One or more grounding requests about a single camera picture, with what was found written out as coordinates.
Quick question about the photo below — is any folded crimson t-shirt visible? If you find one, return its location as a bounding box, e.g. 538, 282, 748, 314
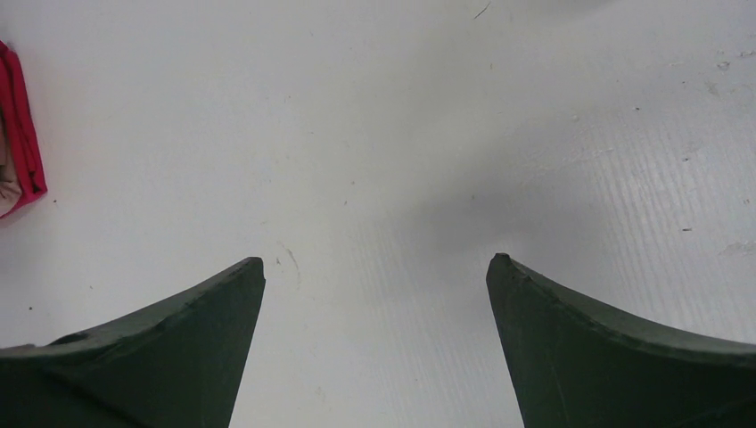
1, 43, 47, 218

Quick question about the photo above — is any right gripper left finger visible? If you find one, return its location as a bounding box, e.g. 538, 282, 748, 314
1, 257, 266, 427

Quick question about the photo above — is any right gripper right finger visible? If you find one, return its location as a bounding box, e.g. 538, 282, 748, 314
486, 253, 755, 427

